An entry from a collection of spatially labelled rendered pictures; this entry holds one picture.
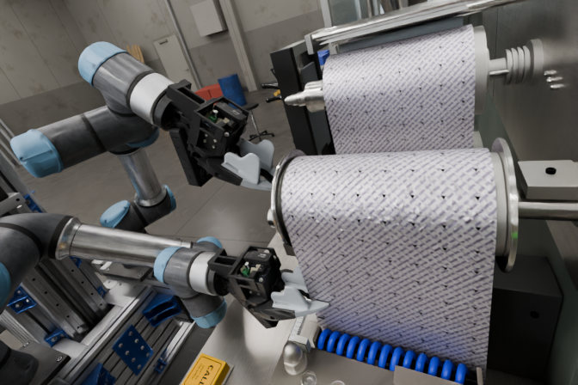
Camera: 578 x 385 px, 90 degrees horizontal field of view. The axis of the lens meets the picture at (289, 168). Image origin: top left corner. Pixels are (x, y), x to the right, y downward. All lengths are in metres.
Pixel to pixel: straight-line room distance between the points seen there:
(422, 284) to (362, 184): 0.14
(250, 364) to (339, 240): 0.41
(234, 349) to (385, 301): 0.41
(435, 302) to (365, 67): 0.37
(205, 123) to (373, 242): 0.28
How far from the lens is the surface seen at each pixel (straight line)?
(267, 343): 0.73
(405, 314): 0.46
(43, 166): 0.59
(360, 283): 0.43
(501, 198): 0.34
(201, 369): 0.73
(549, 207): 0.39
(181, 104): 0.46
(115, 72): 0.52
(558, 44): 0.51
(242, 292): 0.52
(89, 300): 1.36
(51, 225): 0.80
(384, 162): 0.36
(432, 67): 0.52
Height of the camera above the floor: 1.48
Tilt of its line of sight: 26 degrees down
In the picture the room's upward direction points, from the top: 17 degrees counter-clockwise
